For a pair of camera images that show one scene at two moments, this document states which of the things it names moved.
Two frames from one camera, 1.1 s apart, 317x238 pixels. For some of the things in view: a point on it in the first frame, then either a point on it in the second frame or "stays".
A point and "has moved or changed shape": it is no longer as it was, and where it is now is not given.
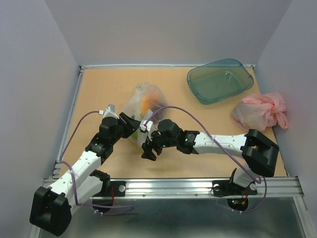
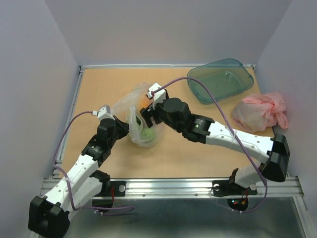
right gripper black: x=147 y=153 -> x=149 y=111
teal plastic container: x=212 y=82 stays
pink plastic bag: x=260 y=111 stays
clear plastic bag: x=145 y=96 has moved or changed shape
